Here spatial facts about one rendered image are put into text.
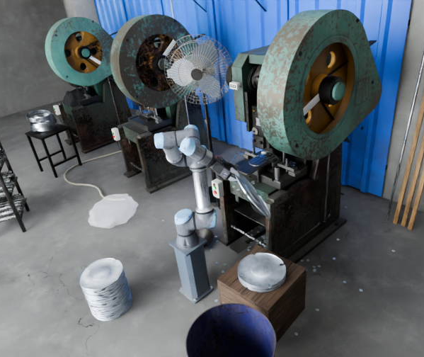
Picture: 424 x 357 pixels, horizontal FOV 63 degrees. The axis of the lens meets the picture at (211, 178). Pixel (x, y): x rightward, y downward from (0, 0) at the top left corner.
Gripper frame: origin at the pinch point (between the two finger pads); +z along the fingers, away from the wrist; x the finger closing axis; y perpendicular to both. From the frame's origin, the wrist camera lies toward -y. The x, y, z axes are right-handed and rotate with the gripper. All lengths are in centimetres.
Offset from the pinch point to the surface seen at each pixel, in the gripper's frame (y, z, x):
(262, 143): 53, 37, -22
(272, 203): 26, 53, 6
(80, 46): 350, -64, 15
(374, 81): 33, 64, -96
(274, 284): -17, 53, 38
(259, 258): 6, 55, 37
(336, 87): 10, 23, -69
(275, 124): 8.5, 4.5, -33.7
